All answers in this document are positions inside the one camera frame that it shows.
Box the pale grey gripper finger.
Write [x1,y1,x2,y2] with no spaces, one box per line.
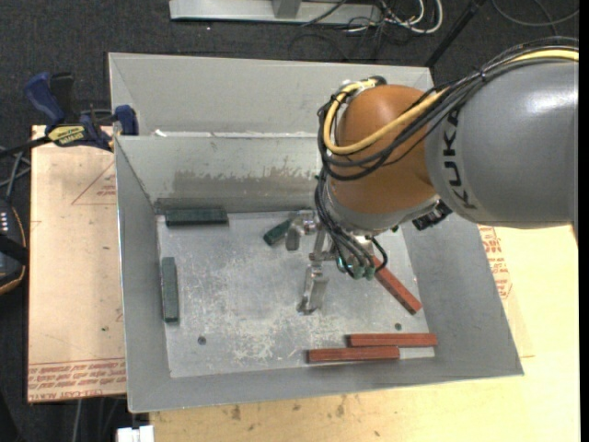
[296,265,319,315]
[308,275,330,315]

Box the dark green flat block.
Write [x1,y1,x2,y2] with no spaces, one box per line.
[262,219,295,247]
[165,206,229,227]
[161,256,180,324]

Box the grey metal bin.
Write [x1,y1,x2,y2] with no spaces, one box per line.
[108,52,525,413]

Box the red-brown flat block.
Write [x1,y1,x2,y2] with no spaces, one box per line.
[367,254,423,316]
[306,345,401,365]
[345,332,439,349]

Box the brown cardboard board, red print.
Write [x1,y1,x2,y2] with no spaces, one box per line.
[27,124,537,404]

